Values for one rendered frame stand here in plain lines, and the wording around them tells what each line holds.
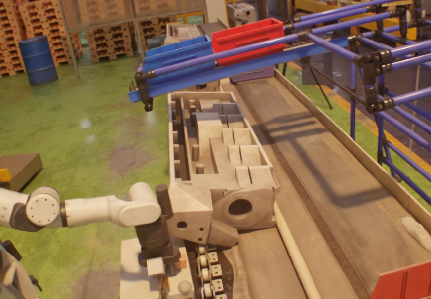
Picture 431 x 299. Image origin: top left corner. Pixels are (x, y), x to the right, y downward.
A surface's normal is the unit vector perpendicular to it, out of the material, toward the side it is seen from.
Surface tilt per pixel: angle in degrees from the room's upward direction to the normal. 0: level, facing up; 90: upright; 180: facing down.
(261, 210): 90
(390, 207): 1
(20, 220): 73
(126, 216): 90
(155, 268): 30
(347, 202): 0
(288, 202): 0
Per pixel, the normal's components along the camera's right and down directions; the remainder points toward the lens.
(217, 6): 0.14, 0.39
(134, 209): 0.39, 0.33
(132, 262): -0.13, -0.91
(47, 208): 0.39, 0.03
